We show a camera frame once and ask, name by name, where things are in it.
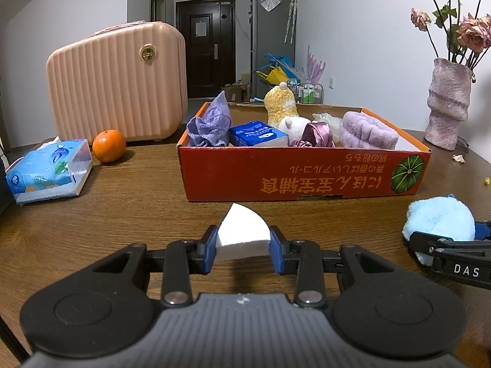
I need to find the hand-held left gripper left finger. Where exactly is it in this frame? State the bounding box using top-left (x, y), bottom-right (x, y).
top-left (84, 225), bottom-right (220, 310)

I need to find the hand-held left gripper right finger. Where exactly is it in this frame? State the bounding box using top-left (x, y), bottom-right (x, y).
top-left (270, 225), bottom-right (406, 310)

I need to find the light blue plush ball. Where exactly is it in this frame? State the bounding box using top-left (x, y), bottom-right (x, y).
top-left (402, 195), bottom-right (476, 265)

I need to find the white wedge sponge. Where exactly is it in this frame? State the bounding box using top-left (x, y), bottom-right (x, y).
top-left (217, 203), bottom-right (271, 261)

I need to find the orange cardboard box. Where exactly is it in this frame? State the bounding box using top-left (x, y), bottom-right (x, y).
top-left (176, 102), bottom-right (432, 202)

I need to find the small blue tissue pack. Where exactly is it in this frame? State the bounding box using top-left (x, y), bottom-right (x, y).
top-left (229, 121), bottom-right (289, 147)

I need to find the lavender fluffy headband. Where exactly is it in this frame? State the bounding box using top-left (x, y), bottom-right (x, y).
top-left (341, 111), bottom-right (400, 150)

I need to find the pink satin scrunchie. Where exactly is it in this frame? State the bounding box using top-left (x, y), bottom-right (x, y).
top-left (289, 121), bottom-right (335, 148)

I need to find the white plush toy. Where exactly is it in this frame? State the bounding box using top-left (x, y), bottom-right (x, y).
top-left (278, 117), bottom-right (311, 143)

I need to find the yellow fluffy plush toy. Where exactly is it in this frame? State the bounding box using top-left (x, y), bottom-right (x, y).
top-left (265, 82), bottom-right (299, 128)

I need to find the pink textured vase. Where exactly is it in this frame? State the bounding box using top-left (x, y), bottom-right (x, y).
top-left (424, 57), bottom-right (473, 151)

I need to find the orange fruit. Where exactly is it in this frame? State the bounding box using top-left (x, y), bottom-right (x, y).
top-left (92, 129), bottom-right (126, 163)

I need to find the brown floor carton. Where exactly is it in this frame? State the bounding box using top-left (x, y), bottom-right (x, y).
top-left (222, 82), bottom-right (250, 102)

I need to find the dark brown entrance door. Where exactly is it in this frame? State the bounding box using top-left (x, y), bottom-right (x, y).
top-left (176, 0), bottom-right (236, 98)

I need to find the purple wing decoration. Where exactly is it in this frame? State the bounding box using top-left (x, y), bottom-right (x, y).
top-left (303, 45), bottom-right (327, 83)

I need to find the large blue tissue pack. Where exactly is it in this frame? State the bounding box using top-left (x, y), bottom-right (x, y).
top-left (6, 136), bottom-right (93, 205)

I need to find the pink ribbed suitcase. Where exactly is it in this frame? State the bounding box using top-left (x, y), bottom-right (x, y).
top-left (46, 21), bottom-right (188, 142)

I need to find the grey refrigerator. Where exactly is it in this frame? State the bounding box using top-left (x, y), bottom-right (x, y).
top-left (250, 0), bottom-right (298, 93)

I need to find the white wire trolley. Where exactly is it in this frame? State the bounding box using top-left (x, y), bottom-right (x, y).
top-left (288, 79), bottom-right (325, 105)

